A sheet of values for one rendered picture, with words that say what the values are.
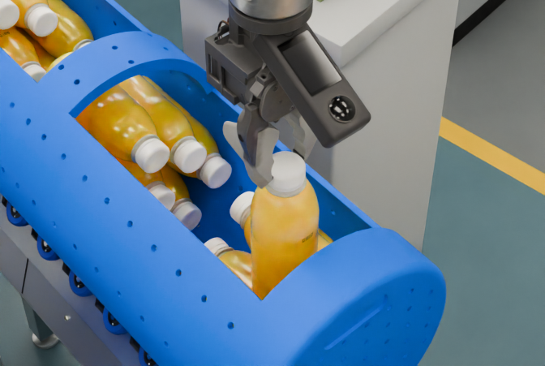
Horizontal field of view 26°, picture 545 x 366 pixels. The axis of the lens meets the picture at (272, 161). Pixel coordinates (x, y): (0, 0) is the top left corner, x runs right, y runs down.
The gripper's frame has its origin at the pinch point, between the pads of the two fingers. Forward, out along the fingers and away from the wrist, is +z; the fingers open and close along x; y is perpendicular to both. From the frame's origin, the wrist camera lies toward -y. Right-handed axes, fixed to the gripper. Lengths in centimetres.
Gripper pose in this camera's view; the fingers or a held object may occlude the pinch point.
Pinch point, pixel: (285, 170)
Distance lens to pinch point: 113.0
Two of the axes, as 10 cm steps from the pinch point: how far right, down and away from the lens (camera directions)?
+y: -6.4, -5.6, 5.2
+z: 0.0, 6.8, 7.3
